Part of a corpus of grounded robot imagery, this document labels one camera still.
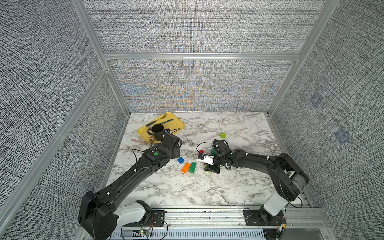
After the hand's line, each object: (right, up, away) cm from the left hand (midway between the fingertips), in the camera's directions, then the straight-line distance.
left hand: (175, 147), depth 81 cm
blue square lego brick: (+2, -10, +12) cm, 15 cm away
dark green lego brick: (+9, -14, +10) cm, 19 cm away
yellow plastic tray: (-4, +13, +36) cm, 38 cm away
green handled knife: (-10, +15, +33) cm, 38 cm away
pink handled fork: (-28, +1, +23) cm, 36 cm away
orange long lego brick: (+5, -14, +10) cm, 17 cm away
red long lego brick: (+15, -5, +16) cm, 22 cm away
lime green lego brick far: (+31, +5, +26) cm, 41 cm away
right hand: (+17, -10, +9) cm, 21 cm away
